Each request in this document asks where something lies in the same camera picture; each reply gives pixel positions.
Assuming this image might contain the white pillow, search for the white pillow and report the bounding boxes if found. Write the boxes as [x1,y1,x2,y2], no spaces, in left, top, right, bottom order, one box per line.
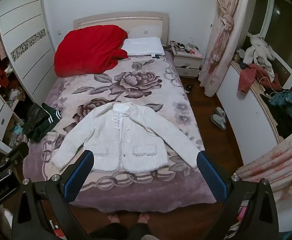
[122,37,166,57]

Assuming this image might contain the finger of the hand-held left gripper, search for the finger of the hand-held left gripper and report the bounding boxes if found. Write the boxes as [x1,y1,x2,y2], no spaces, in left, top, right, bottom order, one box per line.
[0,142,29,180]

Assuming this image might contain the pink floral tied curtain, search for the pink floral tied curtain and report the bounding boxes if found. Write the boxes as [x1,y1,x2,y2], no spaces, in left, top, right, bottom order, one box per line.
[198,0,250,98]

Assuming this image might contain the red blanket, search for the red blanket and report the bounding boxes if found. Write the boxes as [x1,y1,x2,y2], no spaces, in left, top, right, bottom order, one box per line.
[54,25,129,78]

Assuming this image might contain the person's foot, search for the person's foot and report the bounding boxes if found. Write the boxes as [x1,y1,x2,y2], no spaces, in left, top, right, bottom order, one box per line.
[137,212,150,224]
[108,212,121,224]

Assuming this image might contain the black plastic bag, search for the black plastic bag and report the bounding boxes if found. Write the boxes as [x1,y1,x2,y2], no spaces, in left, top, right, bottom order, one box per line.
[22,104,45,134]

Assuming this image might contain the white knitted jacket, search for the white knitted jacket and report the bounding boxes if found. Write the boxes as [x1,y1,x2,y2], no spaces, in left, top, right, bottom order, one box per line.
[51,102,202,173]

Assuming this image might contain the teal garment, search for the teal garment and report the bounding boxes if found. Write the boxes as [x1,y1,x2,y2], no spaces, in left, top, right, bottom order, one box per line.
[269,90,292,127]

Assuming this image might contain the person's left foot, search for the person's left foot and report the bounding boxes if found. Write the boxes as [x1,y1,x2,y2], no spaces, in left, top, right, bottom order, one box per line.
[108,212,121,224]

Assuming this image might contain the beige nightstand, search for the beige nightstand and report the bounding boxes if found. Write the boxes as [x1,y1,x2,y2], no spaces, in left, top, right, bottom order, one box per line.
[171,47,203,78]

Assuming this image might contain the white fluffy garment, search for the white fluffy garment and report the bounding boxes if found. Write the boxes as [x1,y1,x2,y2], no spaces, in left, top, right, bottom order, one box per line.
[243,34,275,77]

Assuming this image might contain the person's right foot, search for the person's right foot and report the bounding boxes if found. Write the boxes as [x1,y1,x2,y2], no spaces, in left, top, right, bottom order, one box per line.
[137,212,150,224]

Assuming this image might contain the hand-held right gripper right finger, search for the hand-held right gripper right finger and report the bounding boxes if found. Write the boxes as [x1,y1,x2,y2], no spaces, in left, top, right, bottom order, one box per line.
[197,151,279,240]

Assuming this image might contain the beige bed headboard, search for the beige bed headboard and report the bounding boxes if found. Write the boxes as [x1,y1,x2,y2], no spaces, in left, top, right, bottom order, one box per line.
[73,11,171,47]

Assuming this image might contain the black garment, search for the black garment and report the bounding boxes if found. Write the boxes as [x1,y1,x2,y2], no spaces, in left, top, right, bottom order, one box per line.
[270,105,292,139]

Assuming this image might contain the floral purple bed blanket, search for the floral purple bed blanket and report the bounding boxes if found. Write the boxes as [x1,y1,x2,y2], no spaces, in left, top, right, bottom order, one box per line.
[23,54,217,214]

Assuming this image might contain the dark green striped garment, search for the dark green striped garment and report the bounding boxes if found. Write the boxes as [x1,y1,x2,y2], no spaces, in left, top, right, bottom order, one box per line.
[26,103,62,142]

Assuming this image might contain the grey slipper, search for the grey slipper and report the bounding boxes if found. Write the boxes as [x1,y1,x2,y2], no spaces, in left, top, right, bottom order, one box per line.
[215,107,227,123]
[210,114,227,131]

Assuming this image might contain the red garment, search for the red garment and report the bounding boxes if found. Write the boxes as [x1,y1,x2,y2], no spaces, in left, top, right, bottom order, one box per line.
[237,64,283,93]

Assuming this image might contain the person's dark pants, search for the person's dark pants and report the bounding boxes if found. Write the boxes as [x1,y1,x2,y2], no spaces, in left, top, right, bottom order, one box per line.
[90,222,150,240]

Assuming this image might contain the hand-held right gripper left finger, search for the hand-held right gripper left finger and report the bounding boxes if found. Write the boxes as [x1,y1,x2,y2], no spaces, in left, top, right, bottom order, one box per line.
[11,150,94,240]

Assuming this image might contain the white wardrobe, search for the white wardrobe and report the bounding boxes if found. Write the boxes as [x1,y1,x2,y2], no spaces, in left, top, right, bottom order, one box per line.
[0,0,56,105]

